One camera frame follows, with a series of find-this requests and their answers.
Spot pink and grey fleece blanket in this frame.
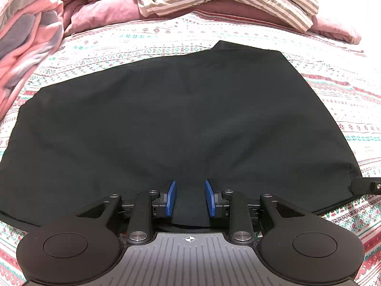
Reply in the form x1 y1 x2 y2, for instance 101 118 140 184
0 0 65 117

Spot beige striped shirt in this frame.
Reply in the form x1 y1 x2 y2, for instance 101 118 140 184
131 0 320 33

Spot mauve duvet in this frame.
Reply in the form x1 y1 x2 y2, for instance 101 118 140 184
59 0 362 46

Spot black pants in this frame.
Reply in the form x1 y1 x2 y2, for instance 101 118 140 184
0 40 364 230

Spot patterned pink green bed sheet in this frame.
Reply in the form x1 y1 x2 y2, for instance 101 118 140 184
0 9 381 286

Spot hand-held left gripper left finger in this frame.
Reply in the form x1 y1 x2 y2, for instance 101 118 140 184
76 180 178 242

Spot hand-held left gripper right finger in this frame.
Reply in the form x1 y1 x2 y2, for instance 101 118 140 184
204 179 304 242

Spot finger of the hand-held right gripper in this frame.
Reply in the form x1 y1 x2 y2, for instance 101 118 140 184
349 177 381 197

